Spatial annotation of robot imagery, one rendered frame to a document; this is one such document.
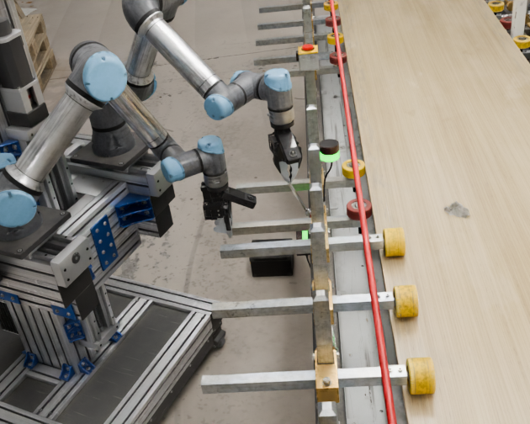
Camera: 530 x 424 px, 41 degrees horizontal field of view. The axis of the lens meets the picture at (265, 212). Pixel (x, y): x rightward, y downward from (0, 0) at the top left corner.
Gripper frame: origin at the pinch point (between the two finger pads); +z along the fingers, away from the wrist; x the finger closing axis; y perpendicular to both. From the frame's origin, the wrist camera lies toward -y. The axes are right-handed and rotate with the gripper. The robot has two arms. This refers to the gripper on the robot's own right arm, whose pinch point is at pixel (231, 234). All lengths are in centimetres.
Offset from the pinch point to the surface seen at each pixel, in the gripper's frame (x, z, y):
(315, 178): -2.2, -17.5, -28.4
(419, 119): -55, -7, -69
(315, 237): 48, -32, -28
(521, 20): -134, -13, -126
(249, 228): 1.6, -2.9, -6.2
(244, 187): -23.7, -2.8, -3.2
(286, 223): 1.0, -3.4, -18.2
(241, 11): -479, 83, 36
